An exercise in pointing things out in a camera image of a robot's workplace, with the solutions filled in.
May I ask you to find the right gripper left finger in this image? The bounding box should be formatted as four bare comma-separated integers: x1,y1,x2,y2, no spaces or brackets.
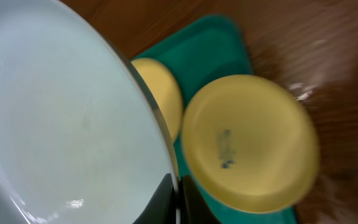
134,174,176,224

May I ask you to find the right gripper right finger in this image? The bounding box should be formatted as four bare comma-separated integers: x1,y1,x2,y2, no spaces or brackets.
179,175,221,224

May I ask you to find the white plate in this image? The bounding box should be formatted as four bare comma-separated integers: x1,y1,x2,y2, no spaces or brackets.
0,0,179,223

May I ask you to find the teal plastic tray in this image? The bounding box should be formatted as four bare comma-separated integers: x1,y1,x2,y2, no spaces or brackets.
139,15,297,224

